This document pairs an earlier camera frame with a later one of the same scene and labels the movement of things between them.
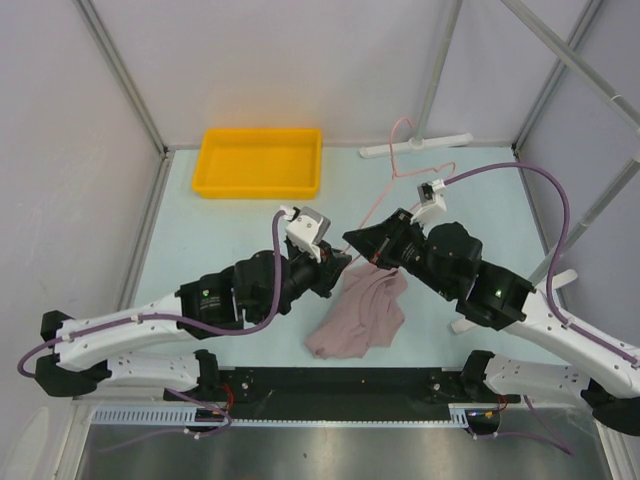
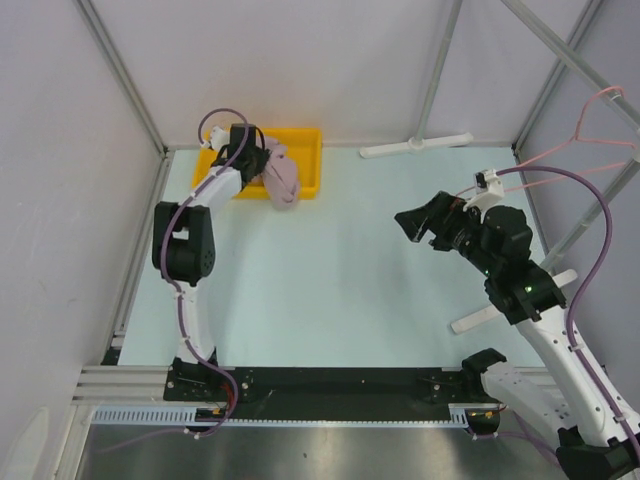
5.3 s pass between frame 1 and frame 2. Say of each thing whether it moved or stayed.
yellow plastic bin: stayed
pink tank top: moved
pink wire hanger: moved
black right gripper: moved
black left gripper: moved
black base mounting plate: stayed
